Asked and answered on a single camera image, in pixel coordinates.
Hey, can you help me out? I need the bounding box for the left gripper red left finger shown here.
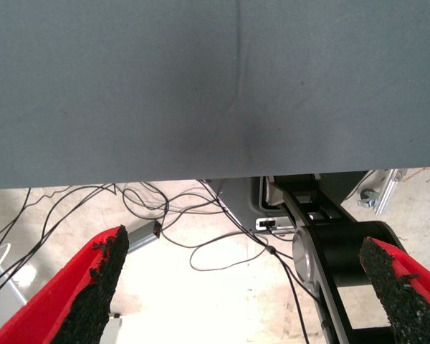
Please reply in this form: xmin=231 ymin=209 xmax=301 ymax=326
xmin=0 ymin=224 xmax=130 ymax=344

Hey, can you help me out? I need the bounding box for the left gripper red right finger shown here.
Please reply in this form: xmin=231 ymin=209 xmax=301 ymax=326
xmin=358 ymin=236 xmax=430 ymax=344

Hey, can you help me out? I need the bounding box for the light grey box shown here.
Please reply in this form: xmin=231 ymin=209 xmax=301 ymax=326
xmin=103 ymin=312 xmax=124 ymax=344

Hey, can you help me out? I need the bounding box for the grey metal bar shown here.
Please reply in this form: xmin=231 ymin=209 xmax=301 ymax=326
xmin=126 ymin=221 xmax=156 ymax=254

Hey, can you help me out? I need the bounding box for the short aluminium profile piece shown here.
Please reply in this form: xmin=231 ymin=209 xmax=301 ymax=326
xmin=373 ymin=168 xmax=405 ymax=216

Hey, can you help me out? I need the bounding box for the grey caster wheel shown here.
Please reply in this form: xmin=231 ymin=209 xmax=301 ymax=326
xmin=357 ymin=187 xmax=380 ymax=209

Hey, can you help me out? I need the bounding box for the dark grey table cloth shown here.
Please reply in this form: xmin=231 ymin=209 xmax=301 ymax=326
xmin=0 ymin=0 xmax=430 ymax=190

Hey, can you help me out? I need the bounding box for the thin black floor cable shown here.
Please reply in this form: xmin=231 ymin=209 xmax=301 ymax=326
xmin=345 ymin=169 xmax=378 ymax=199
xmin=122 ymin=181 xmax=171 ymax=221
xmin=0 ymin=183 xmax=118 ymax=306
xmin=0 ymin=188 xmax=32 ymax=248
xmin=161 ymin=229 xmax=273 ymax=272

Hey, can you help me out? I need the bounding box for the black cable with ferrite bead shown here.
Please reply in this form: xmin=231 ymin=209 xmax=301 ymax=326
xmin=196 ymin=178 xmax=328 ymax=344

